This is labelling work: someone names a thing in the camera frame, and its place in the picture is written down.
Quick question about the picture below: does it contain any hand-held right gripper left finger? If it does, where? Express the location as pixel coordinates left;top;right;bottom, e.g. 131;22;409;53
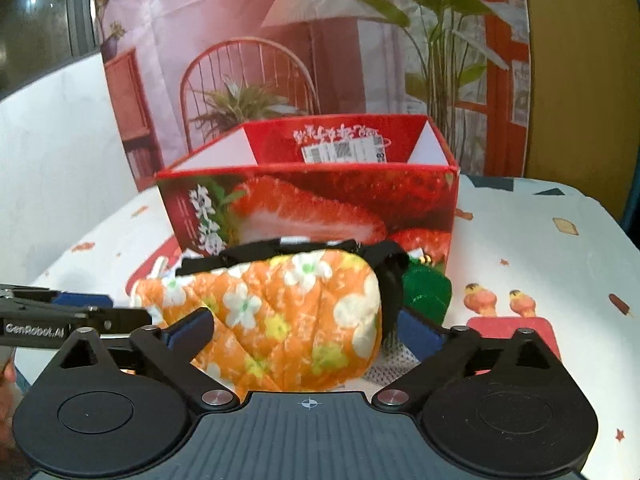
50;307;240;413

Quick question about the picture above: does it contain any person's left hand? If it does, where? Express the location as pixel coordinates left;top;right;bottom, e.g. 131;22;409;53
0;355;23;466

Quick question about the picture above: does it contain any printed tablecloth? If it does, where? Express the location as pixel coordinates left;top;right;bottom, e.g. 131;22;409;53
15;174;640;480

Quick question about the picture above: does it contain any dark window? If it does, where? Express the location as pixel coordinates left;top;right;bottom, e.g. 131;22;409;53
0;0;98;101

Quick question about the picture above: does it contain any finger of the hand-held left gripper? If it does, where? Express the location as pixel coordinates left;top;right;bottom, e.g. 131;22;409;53
85;306;152;336
0;284;115;311

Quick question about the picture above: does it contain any wall poster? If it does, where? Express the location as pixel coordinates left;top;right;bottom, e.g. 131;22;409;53
91;0;532;193

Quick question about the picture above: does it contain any red strawberry print cardboard box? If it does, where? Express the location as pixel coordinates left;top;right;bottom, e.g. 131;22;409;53
156;114;460;281

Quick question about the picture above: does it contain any orange floral quilted mitt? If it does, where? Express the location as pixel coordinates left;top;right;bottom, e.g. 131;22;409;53
129;249;383;393

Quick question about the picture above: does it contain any white mesh cloth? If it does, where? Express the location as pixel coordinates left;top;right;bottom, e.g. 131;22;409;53
367;344;427;387

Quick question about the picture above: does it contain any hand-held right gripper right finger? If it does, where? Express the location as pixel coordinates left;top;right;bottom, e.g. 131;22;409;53
372;307;563;413

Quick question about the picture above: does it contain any green fabric item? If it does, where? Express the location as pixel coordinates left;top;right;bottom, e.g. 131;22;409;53
399;254;453;326

